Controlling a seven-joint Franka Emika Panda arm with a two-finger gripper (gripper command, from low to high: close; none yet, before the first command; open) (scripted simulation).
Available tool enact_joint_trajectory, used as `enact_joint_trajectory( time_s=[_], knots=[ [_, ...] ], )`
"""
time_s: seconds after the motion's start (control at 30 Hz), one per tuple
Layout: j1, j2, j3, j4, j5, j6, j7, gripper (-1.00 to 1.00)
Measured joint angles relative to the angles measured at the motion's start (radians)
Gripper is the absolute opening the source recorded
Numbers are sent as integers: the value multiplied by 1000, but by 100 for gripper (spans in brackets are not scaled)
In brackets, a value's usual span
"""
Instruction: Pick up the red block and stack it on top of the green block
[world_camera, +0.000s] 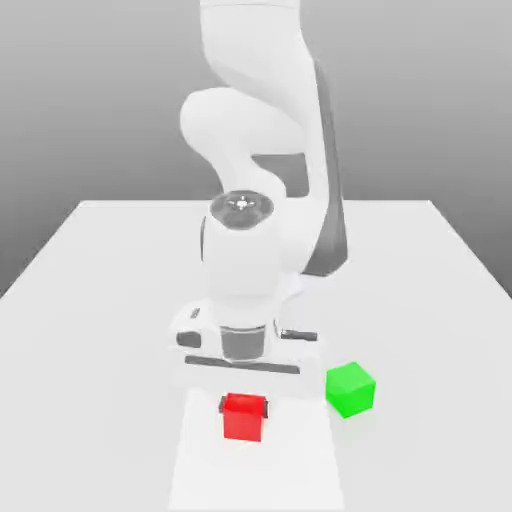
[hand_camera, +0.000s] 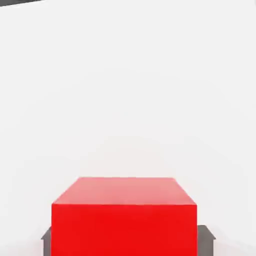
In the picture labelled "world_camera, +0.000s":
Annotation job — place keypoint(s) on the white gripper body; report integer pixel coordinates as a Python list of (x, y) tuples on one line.
[(244, 374)]

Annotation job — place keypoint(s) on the small red cube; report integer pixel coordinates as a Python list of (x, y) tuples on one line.
[(242, 420)]

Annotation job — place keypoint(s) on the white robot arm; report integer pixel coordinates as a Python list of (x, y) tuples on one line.
[(248, 256)]

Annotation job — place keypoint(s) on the small green cube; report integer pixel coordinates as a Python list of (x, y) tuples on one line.
[(350, 390)]

